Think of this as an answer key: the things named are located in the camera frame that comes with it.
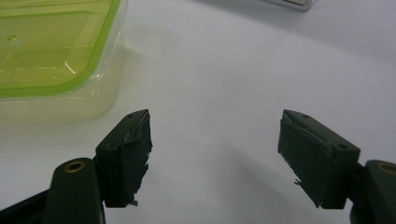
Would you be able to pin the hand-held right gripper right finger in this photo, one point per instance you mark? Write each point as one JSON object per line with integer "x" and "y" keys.
{"x": 317, "y": 161}

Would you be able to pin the clear container with green lid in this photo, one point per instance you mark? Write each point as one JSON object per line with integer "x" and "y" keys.
{"x": 53, "y": 59}

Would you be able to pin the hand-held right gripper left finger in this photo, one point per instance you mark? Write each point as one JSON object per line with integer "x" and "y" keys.
{"x": 123, "y": 155}

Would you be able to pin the silver metal object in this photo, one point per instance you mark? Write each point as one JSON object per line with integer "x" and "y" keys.
{"x": 294, "y": 3}

